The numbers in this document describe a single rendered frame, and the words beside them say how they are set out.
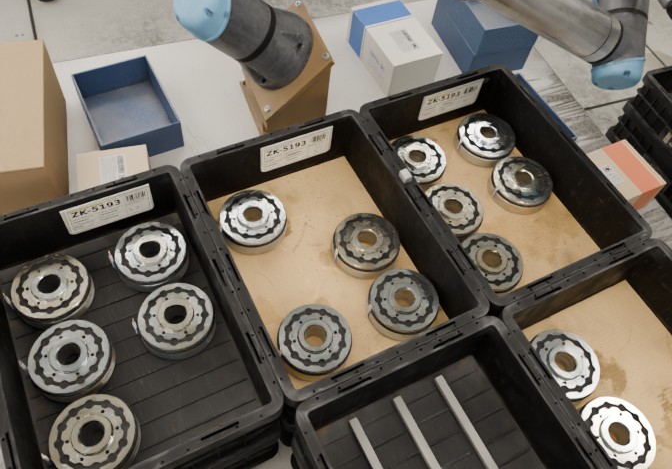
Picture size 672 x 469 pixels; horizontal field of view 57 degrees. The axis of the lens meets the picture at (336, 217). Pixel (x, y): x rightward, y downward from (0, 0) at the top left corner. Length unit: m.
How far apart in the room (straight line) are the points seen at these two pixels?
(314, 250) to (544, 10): 0.48
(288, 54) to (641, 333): 0.74
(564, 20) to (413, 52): 0.46
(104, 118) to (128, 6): 1.46
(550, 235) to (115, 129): 0.84
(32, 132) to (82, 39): 1.54
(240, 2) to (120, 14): 1.66
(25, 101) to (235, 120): 0.39
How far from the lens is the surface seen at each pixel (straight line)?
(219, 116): 1.31
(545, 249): 1.06
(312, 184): 1.04
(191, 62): 1.43
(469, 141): 1.12
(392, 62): 1.33
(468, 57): 1.45
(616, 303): 1.06
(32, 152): 1.10
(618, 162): 1.33
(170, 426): 0.87
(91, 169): 1.16
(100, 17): 2.73
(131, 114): 1.33
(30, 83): 1.21
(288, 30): 1.16
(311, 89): 1.18
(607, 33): 1.03
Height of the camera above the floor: 1.66
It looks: 55 degrees down
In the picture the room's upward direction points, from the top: 10 degrees clockwise
